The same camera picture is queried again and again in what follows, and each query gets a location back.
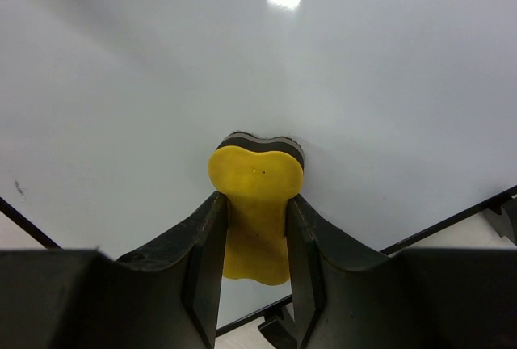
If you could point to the yellow bone-shaped eraser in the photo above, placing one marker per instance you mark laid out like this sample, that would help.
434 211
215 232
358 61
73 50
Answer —
258 176

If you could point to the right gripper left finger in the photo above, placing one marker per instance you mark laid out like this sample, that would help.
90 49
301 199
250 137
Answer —
181 272

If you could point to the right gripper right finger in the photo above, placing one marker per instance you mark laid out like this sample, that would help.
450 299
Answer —
335 282

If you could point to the black framed whiteboard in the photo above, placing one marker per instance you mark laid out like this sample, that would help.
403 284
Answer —
111 109

